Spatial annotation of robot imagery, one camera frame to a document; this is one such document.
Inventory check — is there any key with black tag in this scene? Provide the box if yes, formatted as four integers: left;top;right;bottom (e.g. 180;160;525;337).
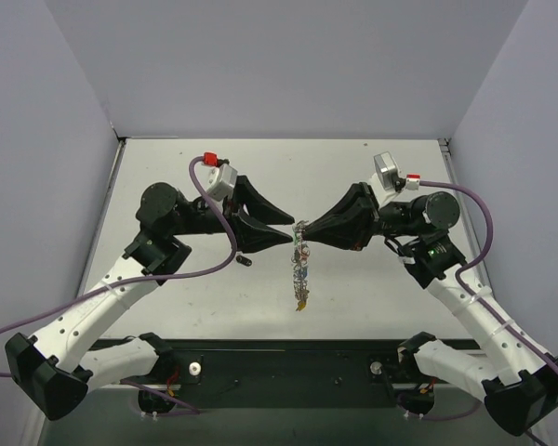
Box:
235;255;253;267

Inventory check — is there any steel key organiser ring disc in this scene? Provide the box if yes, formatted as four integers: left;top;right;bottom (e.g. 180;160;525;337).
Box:
291;220;310;302

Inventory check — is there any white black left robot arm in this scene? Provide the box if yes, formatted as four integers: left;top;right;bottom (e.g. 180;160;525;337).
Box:
5;176;294;421

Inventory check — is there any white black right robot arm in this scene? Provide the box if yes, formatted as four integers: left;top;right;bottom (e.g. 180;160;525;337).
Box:
302;176;558;437

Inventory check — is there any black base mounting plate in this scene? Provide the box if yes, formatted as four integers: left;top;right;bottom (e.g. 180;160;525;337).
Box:
116;338;453;410

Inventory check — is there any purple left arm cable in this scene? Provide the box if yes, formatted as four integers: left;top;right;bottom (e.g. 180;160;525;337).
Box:
0;155;241;417

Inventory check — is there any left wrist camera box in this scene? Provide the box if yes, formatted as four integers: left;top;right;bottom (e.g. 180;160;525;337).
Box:
203;152;238;202

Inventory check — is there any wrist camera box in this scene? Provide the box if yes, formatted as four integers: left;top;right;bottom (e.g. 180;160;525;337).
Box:
374;151;420;193
203;152;238;202

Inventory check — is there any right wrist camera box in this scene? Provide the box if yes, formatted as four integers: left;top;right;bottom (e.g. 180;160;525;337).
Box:
374;151;420;193

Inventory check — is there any aluminium front rail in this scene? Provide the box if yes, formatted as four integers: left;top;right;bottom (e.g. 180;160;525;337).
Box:
71;339;510;390

